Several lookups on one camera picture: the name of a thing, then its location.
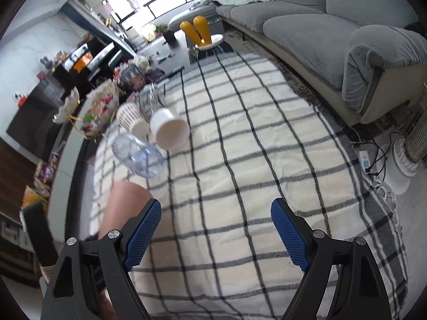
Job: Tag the pink plastic cup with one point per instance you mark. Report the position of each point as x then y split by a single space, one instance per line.
121 206

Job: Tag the black upright piano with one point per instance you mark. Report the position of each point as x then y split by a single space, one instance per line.
86 59

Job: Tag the white power strip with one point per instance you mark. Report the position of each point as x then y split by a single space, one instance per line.
365 161

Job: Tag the clear plastic cup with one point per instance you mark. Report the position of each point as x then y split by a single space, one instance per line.
139 156

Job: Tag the black coffee table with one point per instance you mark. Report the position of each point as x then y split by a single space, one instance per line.
159 59

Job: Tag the brown patterned paper cup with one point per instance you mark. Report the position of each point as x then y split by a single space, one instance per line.
131 119

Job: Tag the white paper cup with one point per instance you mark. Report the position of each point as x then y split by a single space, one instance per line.
169 130

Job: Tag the two-tier snack bowl stand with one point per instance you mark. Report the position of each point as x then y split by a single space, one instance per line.
104 102

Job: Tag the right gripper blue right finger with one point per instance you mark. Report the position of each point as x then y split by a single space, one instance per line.
360 292

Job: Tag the yellow rabbit ear stool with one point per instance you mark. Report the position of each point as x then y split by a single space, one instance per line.
199 33

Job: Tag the white standing fan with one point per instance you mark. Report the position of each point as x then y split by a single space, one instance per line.
406 156

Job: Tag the grey sectional sofa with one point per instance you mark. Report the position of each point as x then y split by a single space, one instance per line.
363 57

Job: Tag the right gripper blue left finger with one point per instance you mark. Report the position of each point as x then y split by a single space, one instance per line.
85 267

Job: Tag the clear glass cup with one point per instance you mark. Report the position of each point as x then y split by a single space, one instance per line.
149 101

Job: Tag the flat screen television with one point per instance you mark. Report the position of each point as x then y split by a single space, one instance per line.
33 127

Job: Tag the checkered white tablecloth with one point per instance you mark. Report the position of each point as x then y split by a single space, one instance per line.
216 254

